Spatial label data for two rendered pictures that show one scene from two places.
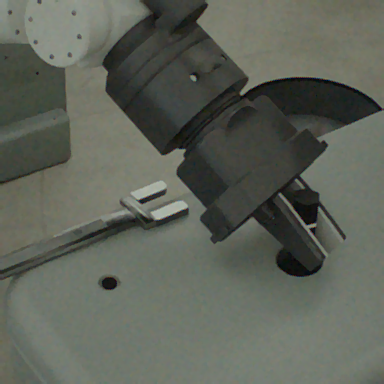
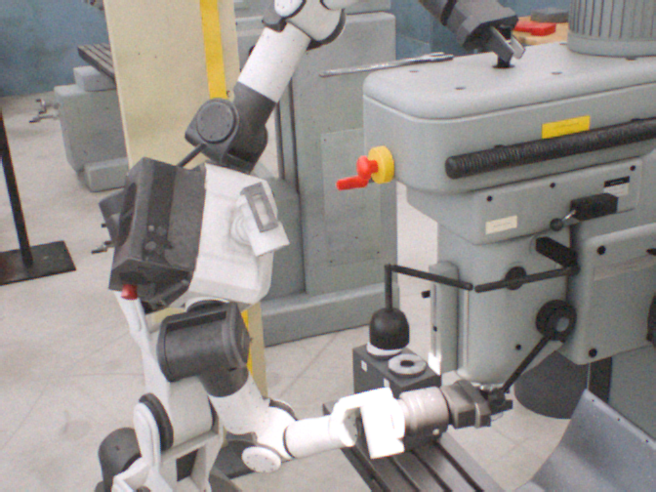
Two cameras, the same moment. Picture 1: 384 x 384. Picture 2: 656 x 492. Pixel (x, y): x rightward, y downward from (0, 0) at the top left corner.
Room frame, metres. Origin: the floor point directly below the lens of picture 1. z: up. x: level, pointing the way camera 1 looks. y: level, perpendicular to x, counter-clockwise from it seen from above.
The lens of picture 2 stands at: (-0.84, -0.11, 2.21)
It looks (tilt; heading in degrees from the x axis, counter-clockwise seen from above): 24 degrees down; 13
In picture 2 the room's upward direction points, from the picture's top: 3 degrees counter-clockwise
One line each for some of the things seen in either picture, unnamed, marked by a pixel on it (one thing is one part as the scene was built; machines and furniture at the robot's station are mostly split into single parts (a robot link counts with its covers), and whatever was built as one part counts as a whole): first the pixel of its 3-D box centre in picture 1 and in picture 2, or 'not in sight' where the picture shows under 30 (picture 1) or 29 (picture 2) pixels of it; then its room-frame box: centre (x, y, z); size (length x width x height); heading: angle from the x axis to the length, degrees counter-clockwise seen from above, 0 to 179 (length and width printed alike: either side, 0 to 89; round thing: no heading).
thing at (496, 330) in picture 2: not in sight; (497, 292); (0.64, -0.08, 1.47); 0.21 x 0.19 x 0.32; 36
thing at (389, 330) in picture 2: not in sight; (389, 324); (0.49, 0.10, 1.47); 0.07 x 0.07 x 0.06
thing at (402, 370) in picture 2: not in sight; (395, 389); (1.00, 0.16, 1.00); 0.22 x 0.12 x 0.20; 43
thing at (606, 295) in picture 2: not in sight; (582, 271); (0.75, -0.24, 1.47); 0.24 x 0.19 x 0.26; 36
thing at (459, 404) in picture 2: not in sight; (448, 408); (0.59, 0.00, 1.24); 0.13 x 0.12 x 0.10; 29
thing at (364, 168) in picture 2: not in sight; (367, 167); (0.49, 0.13, 1.76); 0.04 x 0.03 x 0.04; 36
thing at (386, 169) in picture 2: not in sight; (381, 165); (0.50, 0.11, 1.76); 0.06 x 0.02 x 0.06; 36
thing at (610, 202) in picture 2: not in sight; (579, 211); (0.57, -0.21, 1.66); 0.12 x 0.04 x 0.04; 126
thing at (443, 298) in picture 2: not in sight; (442, 317); (0.57, 0.01, 1.45); 0.04 x 0.04 x 0.21; 36
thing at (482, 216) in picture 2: not in sight; (518, 182); (0.66, -0.11, 1.68); 0.34 x 0.24 x 0.10; 126
